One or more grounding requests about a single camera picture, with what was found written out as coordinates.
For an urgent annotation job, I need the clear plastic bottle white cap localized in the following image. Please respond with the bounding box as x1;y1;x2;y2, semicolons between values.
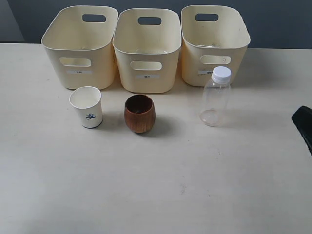
199;66;232;127

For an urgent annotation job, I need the brown wooden cup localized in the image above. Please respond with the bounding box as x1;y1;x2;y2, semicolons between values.
124;95;156;134

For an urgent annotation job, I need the white paper cup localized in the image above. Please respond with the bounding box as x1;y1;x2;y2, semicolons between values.
69;86;103;128

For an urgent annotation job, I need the right cream plastic bin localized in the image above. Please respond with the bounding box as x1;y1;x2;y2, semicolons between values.
181;5;251;87

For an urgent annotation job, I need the cream plastic bin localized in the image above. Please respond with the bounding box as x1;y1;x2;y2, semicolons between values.
181;5;251;87
113;8;182;93
41;5;118;90

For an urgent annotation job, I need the middle cream plastic bin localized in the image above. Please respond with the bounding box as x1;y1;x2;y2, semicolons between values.
113;8;182;93

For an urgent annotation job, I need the left cream plastic bin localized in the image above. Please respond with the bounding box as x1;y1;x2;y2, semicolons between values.
41;5;118;90

